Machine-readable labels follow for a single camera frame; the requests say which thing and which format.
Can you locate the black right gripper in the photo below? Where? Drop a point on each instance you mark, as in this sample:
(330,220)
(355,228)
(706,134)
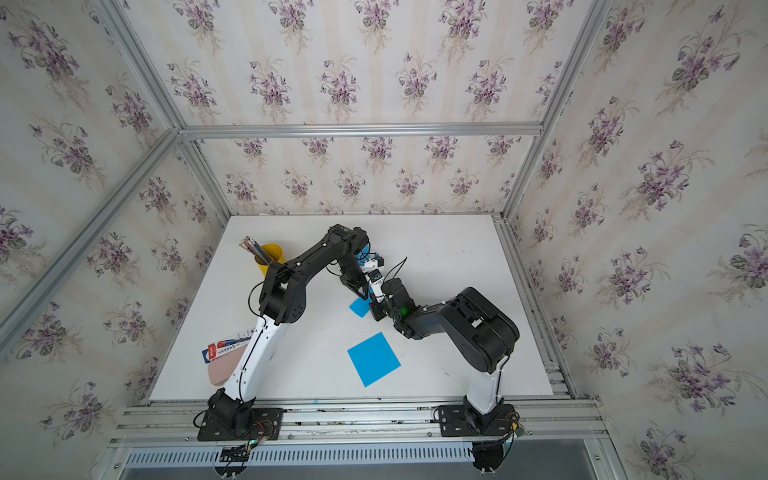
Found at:
(376,315)

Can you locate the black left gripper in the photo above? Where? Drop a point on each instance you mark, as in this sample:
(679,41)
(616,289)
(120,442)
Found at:
(357,286)

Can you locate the blue paper sheet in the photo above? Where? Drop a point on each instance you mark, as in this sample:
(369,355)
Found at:
(360,307)
(373,359)

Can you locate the blue paper sheet front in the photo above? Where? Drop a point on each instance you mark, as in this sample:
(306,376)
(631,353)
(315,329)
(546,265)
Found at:
(373,359)

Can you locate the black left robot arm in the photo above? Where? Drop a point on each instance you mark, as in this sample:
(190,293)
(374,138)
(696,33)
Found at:
(283,300)

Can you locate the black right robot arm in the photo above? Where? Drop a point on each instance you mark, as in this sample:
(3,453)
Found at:
(483,334)

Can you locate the yellow pen cup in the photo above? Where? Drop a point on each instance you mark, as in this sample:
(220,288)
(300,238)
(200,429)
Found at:
(276,253)

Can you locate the white pen box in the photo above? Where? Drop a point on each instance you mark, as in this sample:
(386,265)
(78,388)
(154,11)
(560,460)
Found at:
(224,347)

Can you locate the pink pencil case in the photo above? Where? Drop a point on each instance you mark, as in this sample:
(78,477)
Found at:
(222,368)

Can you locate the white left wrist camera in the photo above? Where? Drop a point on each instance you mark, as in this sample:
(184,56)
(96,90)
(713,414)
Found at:
(370,261)

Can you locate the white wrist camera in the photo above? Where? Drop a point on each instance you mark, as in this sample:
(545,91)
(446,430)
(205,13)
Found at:
(375,280)
(370,261)

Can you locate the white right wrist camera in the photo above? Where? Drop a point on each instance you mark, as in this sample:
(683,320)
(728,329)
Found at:
(375,280)

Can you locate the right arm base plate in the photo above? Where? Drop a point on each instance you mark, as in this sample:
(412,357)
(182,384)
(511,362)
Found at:
(477,420)

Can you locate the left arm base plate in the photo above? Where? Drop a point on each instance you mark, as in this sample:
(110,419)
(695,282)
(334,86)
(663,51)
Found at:
(253,424)

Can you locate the aluminium rail frame front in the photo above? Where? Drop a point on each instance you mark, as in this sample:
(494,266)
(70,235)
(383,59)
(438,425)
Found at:
(340,433)

